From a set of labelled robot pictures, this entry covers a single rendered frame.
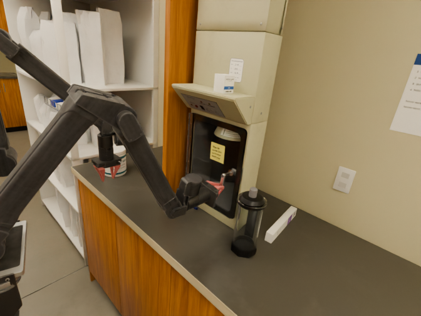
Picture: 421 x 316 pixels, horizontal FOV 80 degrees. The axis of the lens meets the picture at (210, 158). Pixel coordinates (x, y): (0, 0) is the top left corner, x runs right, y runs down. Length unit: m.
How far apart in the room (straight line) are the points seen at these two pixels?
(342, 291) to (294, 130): 0.71
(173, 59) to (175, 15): 0.16
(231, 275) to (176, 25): 0.95
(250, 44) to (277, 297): 0.83
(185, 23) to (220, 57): 0.22
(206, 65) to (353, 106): 0.63
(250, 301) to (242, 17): 0.91
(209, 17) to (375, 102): 0.72
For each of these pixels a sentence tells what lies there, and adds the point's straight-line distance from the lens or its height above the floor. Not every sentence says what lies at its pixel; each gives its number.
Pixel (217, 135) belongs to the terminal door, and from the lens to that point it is 1.02.
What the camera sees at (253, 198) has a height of 1.18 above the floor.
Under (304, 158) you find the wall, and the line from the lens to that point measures 1.34.
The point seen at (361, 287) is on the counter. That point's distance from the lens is 1.10.
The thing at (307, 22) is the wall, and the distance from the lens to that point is 1.32.
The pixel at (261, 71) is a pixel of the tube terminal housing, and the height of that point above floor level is 1.59.
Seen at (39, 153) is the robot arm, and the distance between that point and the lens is 0.59.
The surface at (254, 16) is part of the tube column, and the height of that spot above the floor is 1.75.
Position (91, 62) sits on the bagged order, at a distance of 1.93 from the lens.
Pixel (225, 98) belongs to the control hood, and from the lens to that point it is 0.84.
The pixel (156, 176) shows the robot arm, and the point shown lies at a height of 1.30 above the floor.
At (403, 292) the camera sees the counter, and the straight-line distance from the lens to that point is 1.18.
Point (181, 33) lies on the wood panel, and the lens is 1.13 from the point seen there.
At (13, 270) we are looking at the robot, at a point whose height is 1.04.
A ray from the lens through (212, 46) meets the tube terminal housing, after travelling 1.04.
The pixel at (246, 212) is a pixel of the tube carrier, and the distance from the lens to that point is 0.90.
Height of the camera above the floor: 1.63
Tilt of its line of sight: 22 degrees down
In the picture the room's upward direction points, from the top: 6 degrees clockwise
